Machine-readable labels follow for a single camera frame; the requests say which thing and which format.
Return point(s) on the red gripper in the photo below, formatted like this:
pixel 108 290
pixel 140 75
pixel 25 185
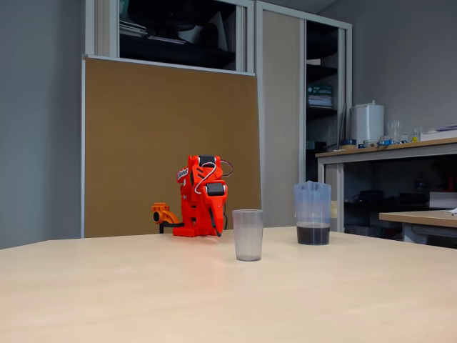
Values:
pixel 216 205

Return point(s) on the clear plastic measuring jug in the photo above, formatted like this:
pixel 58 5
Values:
pixel 313 228

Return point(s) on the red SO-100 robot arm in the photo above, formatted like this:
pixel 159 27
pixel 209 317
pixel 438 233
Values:
pixel 189 200

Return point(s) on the clear plastic cup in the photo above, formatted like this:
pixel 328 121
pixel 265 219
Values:
pixel 248 236

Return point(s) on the orange table clamp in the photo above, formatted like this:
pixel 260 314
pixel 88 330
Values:
pixel 162 213

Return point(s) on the brown cork pinboard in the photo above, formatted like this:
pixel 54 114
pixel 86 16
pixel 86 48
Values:
pixel 143 143

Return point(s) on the grey cabinet with roller shutter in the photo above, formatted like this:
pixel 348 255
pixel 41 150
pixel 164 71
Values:
pixel 282 107

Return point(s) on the white paper stack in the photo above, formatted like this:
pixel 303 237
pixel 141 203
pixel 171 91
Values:
pixel 133 28
pixel 320 101

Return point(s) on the green box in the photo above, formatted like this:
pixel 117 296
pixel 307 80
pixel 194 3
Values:
pixel 320 90

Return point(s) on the white cylindrical appliance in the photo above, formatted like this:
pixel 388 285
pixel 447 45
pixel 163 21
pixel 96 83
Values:
pixel 367 123

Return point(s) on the white folded sheet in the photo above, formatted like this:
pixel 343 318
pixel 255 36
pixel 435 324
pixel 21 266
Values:
pixel 218 32

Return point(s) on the wooden top sideboard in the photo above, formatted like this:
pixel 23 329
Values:
pixel 392 149

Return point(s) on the clear drinking glass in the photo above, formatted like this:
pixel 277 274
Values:
pixel 394 131

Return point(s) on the wooden top grey desk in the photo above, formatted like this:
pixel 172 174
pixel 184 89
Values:
pixel 417 217

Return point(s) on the jar with yellow label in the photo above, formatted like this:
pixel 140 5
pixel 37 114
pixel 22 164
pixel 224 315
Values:
pixel 415 136

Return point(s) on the grey cabinet with dark shelves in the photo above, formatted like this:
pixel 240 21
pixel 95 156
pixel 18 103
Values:
pixel 103 28

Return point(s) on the white storage box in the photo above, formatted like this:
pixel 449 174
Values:
pixel 442 200

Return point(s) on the white flat box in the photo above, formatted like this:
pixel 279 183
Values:
pixel 439 134

